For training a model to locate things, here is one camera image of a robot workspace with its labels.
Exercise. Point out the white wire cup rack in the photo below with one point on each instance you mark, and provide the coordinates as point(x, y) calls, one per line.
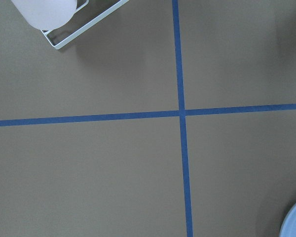
point(88, 13)

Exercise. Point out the pink plastic cup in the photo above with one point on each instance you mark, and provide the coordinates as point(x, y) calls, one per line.
point(46, 14)

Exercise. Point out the blue ceramic plate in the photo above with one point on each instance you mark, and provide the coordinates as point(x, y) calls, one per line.
point(288, 228)

